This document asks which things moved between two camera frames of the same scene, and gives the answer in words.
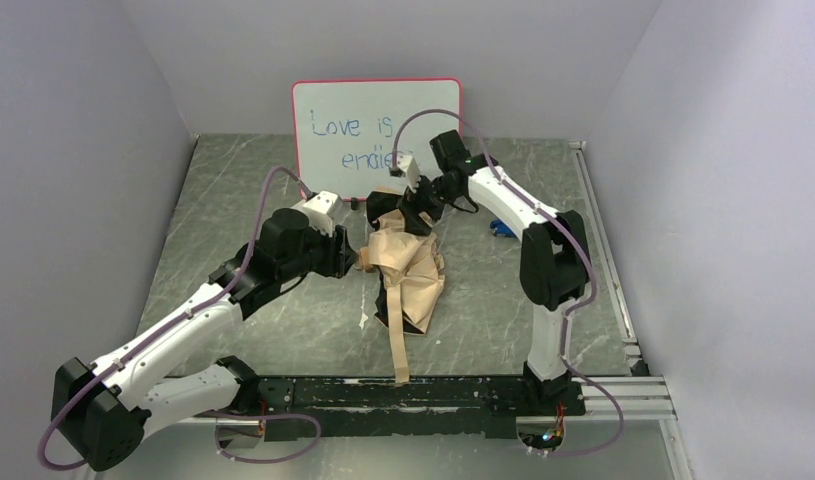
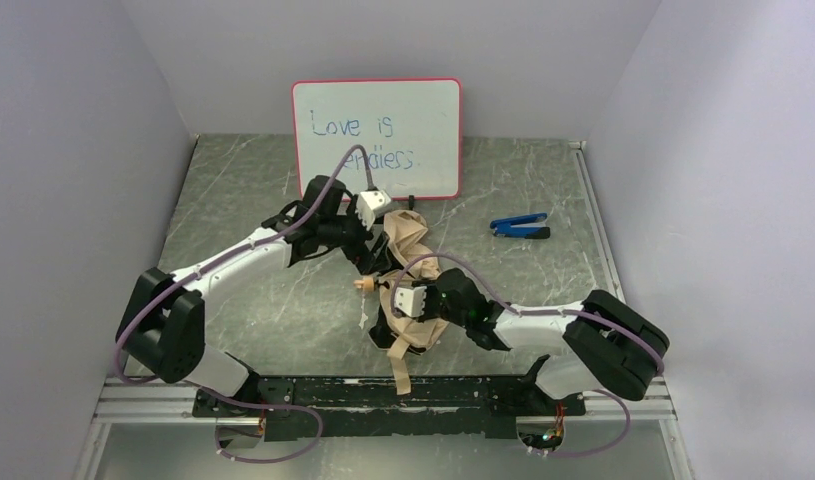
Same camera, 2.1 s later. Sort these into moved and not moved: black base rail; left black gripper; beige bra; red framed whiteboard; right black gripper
Moved: beige bra; right black gripper; left black gripper
Not moved: red framed whiteboard; black base rail
